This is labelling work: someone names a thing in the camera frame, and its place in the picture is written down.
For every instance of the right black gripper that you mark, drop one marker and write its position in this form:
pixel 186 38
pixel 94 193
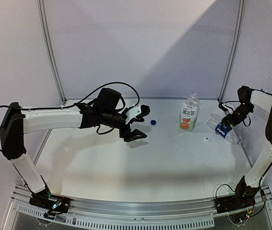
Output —
pixel 233 122

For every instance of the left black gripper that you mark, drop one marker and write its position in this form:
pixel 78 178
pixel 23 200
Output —
pixel 132 135

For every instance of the clear pepsi bottle blue label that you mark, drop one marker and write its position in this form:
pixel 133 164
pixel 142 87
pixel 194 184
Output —
pixel 215 124

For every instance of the clear tea bottle white label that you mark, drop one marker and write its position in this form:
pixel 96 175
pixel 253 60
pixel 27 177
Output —
pixel 189 113

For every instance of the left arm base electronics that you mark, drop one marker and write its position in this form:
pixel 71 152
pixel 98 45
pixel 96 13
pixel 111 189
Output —
pixel 49 202

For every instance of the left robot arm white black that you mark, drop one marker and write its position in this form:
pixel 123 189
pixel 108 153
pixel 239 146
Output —
pixel 101 111

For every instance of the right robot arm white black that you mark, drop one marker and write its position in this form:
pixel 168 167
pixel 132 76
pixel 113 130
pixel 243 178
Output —
pixel 250 183

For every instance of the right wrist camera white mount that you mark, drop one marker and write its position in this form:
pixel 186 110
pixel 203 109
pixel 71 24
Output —
pixel 225 108

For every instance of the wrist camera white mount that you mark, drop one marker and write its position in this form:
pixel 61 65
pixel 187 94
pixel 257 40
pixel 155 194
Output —
pixel 225 108
pixel 133 111

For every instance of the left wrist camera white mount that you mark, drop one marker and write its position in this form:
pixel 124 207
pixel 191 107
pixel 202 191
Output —
pixel 133 111

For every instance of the right wall metal post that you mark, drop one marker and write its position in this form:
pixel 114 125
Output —
pixel 233 50

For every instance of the wall metal post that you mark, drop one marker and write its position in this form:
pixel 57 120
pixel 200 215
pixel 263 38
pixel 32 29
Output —
pixel 233 50
pixel 49 49

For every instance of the aluminium front rail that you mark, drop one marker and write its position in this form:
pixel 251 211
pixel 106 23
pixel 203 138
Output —
pixel 86 214

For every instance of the left wall metal post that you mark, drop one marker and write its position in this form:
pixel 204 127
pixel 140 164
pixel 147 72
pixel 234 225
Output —
pixel 49 49

